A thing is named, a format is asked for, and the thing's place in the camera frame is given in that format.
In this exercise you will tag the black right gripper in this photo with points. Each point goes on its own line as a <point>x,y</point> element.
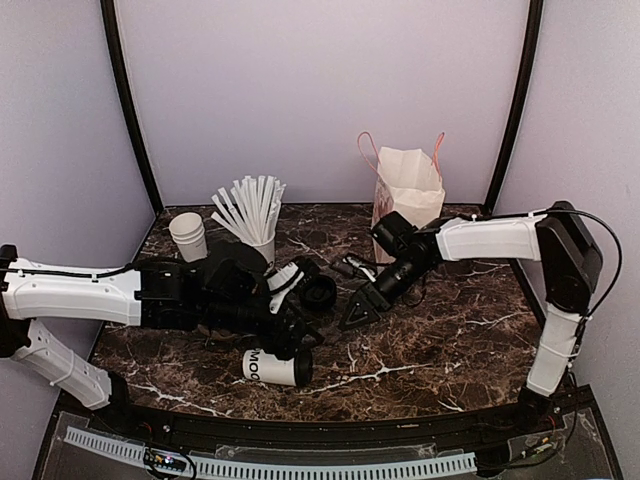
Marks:
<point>372,302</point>

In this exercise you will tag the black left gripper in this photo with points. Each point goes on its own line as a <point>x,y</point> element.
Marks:
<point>271,342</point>

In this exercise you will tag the single black cup lid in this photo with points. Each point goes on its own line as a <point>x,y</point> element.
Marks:
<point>303,368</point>

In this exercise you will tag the stack of black cup lids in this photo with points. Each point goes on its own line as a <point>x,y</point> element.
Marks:
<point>319,295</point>

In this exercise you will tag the white paper coffee cup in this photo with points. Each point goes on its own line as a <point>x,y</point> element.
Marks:
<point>267,368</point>

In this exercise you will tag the white paper takeout bag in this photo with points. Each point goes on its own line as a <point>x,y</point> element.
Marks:
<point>407,181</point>

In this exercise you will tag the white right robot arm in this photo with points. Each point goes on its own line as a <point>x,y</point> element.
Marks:
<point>557,238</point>

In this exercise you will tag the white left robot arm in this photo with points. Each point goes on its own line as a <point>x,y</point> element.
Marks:
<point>154,293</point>

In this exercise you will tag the white cup holding straws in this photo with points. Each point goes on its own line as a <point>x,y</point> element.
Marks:
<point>267,250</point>

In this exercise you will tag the bundle of white wrapped straws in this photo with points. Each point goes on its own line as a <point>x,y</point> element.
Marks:
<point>250,208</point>

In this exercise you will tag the stack of white paper cups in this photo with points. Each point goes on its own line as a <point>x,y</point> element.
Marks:
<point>188,233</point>

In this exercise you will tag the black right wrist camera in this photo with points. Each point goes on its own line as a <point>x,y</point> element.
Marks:
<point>393,233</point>

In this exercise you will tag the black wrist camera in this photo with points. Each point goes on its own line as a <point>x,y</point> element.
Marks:
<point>233,279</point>
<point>393,233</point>

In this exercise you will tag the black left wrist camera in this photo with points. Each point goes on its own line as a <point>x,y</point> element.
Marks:
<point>233,279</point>

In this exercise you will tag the white slotted cable duct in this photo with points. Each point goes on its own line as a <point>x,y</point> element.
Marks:
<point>235,462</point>

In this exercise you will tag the black table front rail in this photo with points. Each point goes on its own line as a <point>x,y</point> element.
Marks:
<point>475,429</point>

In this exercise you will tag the black right frame post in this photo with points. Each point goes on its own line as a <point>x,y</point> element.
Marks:
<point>523,78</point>

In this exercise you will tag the black frame post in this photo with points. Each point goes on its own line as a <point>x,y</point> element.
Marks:
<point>128,108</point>
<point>523,78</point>

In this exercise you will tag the black left frame post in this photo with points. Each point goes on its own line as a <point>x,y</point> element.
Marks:
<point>128,108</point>

